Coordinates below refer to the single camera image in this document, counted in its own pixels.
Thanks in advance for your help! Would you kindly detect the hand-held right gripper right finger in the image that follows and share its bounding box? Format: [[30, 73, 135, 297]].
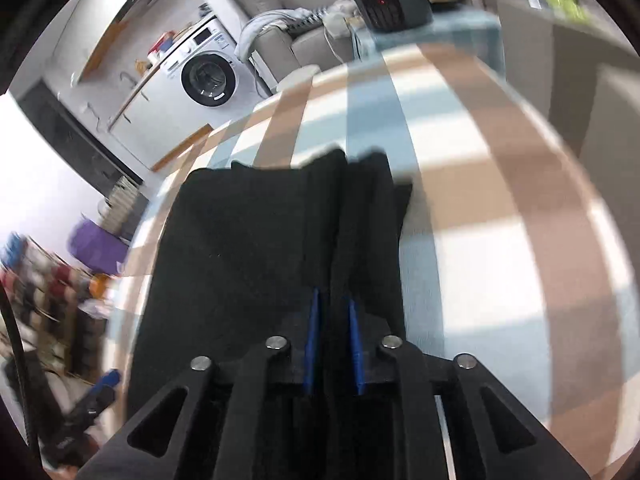
[[347, 295, 591, 480]]

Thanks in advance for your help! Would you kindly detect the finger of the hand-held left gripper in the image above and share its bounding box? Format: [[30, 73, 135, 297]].
[[75, 367, 122, 423]]

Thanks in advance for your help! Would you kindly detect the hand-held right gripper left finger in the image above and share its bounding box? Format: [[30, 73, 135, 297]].
[[75, 287, 322, 480]]

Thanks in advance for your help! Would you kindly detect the black sweater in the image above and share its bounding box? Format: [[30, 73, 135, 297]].
[[127, 147, 416, 480]]

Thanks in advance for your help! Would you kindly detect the purple plastic bag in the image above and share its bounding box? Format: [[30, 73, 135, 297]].
[[67, 217, 131, 276]]

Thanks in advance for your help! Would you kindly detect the woven laundry basket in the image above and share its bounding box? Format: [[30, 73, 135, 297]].
[[100, 175, 146, 241]]

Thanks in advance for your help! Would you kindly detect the checked blanket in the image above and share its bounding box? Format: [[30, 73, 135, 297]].
[[105, 42, 640, 480]]

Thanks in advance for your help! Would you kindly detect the white washing machine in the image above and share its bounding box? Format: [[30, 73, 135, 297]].
[[160, 15, 256, 123]]

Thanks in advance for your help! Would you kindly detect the white cabinet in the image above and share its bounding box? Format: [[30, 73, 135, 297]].
[[42, 0, 216, 173]]

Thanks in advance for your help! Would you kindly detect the grey sofa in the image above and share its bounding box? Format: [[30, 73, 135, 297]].
[[250, 25, 361, 91]]

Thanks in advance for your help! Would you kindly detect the black cooker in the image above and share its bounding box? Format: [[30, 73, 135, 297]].
[[347, 0, 435, 33]]

